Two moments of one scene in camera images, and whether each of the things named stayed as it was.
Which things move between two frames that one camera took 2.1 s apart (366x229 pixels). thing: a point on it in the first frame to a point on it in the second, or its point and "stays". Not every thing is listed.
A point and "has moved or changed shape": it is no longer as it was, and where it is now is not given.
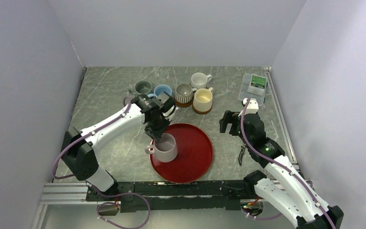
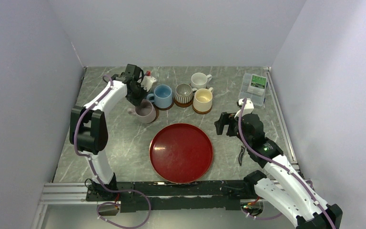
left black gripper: (157, 134) to (136, 101)
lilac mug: (165, 148) has moved or changed shape
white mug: (199, 80) stays
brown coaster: (184, 105) stays
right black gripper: (229, 117) stays
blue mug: (159, 89) stays
